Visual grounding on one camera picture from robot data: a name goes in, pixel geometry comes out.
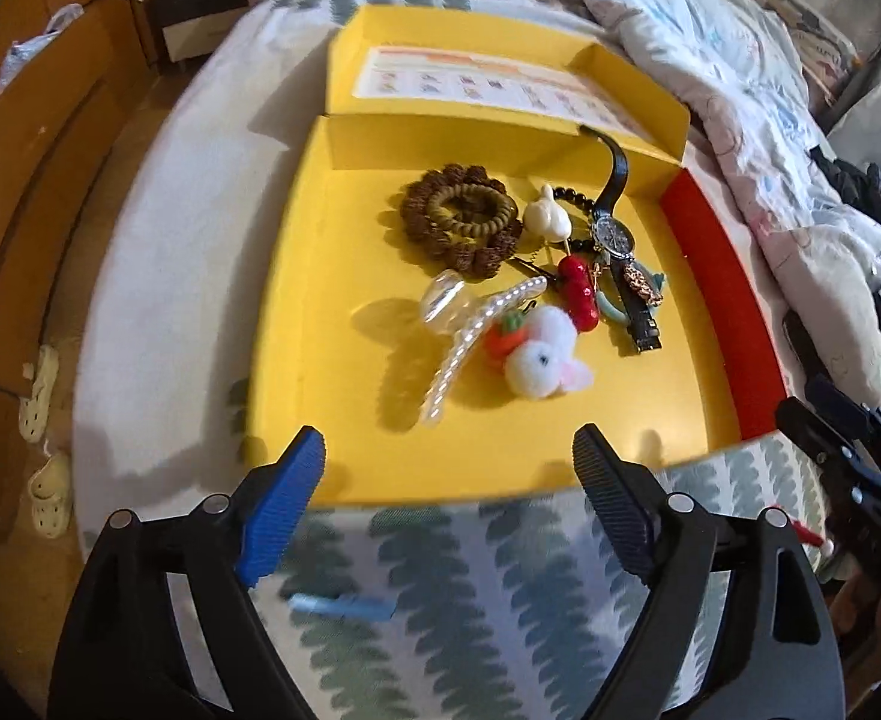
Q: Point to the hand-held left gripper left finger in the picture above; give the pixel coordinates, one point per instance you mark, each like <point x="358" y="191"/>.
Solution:
<point x="283" y="499"/>

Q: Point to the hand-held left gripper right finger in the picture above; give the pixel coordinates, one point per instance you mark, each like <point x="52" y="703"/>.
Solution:
<point x="611" y="495"/>

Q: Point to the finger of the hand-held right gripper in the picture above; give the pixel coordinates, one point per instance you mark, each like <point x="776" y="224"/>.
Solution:
<point x="812" y="420"/>

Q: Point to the red chili hair clip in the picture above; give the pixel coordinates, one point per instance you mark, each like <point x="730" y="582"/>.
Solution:
<point x="579" y="294"/>

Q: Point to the yellow cardboard box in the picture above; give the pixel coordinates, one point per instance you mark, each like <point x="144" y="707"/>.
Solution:
<point x="350" y="255"/>

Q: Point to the red and white stick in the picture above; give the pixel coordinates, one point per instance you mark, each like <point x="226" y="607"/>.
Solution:
<point x="808" y="532"/>

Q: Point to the blue pen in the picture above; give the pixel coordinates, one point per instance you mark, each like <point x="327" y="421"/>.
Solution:
<point x="343" y="606"/>

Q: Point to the white plush rabbit hair clip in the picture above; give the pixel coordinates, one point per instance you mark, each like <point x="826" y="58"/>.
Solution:
<point x="538" y="364"/>

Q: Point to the leaf patterned bed sheet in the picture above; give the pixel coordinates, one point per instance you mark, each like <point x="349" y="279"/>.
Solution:
<point x="470" y="615"/>

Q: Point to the pearl hair clip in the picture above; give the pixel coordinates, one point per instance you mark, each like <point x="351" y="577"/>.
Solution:
<point x="444" y="379"/>

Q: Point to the cream perforated slipper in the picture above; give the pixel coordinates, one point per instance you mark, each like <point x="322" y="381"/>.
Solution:
<point x="50" y="495"/>
<point x="39" y="397"/>

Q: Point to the black clothing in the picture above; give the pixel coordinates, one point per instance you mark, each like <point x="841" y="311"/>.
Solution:
<point x="868" y="187"/>

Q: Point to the black bobby pin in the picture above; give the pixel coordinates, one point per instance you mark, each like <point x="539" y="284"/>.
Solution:
<point x="530" y="265"/>

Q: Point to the clear plastic hair claw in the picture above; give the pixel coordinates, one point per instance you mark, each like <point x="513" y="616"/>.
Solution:
<point x="444" y="304"/>

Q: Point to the white gourd pendant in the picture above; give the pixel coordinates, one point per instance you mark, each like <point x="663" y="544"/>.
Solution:
<point x="545" y="219"/>

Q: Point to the white patterned quilt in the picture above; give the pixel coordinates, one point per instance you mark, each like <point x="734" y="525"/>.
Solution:
<point x="725" y="75"/>

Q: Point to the orange wooden wardrobe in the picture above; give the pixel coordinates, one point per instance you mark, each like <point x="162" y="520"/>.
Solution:
<point x="28" y="187"/>

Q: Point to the printed instruction sheet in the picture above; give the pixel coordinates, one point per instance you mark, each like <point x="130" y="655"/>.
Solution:
<point x="485" y="86"/>

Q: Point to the white plastic bag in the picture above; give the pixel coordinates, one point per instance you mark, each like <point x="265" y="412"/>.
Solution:
<point x="24" y="52"/>

